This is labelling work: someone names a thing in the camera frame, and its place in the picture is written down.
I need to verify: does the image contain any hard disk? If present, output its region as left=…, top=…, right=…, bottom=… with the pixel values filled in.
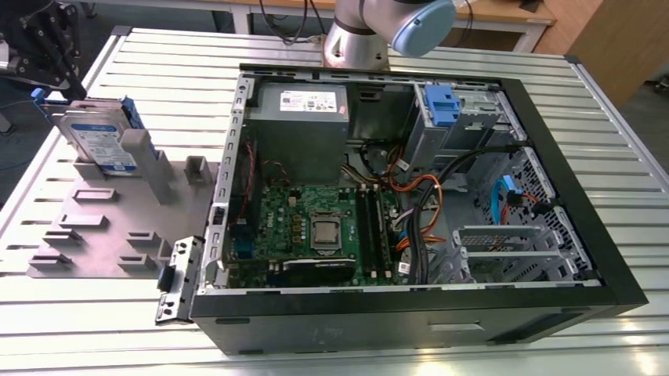
left=31, top=88, right=159, bottom=177

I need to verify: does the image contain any metal disk bay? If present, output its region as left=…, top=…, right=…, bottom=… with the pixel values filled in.
left=451, top=225, right=601, bottom=286

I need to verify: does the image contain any grey parts rack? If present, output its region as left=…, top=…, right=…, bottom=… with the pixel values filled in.
left=27, top=131, right=220, bottom=282

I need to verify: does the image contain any grey power supply unit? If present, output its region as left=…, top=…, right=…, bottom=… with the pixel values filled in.
left=243, top=81, right=351, bottom=189

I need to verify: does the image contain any green motherboard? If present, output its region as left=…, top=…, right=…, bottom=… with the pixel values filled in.
left=223, top=183, right=414, bottom=290

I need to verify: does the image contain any silver CPU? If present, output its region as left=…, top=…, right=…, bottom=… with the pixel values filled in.
left=311, top=219, right=344, bottom=246

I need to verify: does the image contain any CPU socket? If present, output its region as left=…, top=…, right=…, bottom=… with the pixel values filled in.
left=307, top=211, right=348, bottom=255

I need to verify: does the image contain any blue drive latch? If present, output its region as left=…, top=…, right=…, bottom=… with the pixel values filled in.
left=425, top=84, right=463, bottom=128

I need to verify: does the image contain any metal optical drive cage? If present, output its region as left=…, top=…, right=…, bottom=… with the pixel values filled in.
left=404, top=81, right=527, bottom=170

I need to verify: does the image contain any black graphics card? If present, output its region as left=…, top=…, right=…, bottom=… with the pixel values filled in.
left=266, top=256, right=360, bottom=289

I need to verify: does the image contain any black RAM slot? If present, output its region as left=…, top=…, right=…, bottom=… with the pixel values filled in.
left=356, top=184, right=380, bottom=275
left=370, top=184, right=394, bottom=277

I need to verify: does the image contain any black open PC case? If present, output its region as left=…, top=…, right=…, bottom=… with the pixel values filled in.
left=190, top=62, right=649, bottom=356

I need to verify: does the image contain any wooden cabinet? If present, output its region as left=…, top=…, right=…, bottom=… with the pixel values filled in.
left=566, top=0, right=669, bottom=107

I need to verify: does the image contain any thin red wire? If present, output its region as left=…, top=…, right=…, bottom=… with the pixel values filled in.
left=240, top=139, right=262, bottom=228

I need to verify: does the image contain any hanging black cable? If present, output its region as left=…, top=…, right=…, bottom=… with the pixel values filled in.
left=258, top=0, right=324, bottom=46

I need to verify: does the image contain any thin multicolour fan wire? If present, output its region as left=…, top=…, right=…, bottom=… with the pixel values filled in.
left=260, top=158, right=292, bottom=186

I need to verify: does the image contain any yellow black wire bundle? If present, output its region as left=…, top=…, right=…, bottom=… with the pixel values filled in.
left=339, top=162, right=391, bottom=187

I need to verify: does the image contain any orange wire bundle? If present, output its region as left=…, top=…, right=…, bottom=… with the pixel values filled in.
left=388, top=174, right=450, bottom=252

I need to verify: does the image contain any wooden desk white frame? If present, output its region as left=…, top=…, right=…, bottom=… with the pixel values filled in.
left=208, top=0, right=558, bottom=54

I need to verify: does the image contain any blue SATA wire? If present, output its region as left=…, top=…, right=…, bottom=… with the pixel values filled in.
left=490, top=175, right=525, bottom=227

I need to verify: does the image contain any red orange power wire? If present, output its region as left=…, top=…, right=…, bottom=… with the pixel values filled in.
left=519, top=192, right=551, bottom=216

